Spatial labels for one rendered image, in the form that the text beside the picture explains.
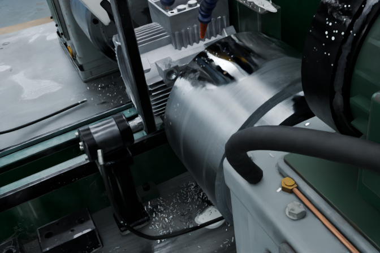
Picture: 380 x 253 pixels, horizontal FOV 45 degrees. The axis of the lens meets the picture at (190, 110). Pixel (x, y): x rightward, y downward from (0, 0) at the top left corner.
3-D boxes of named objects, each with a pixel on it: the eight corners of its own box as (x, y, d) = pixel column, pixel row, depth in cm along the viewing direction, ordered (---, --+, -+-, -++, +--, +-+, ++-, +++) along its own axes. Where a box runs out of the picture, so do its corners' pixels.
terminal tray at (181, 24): (205, 14, 95) (201, -19, 91) (232, 33, 87) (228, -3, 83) (153, 33, 92) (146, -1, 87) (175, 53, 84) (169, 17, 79)
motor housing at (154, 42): (204, 69, 107) (194, -8, 96) (248, 107, 93) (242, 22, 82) (125, 99, 101) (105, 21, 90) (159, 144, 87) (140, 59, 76)
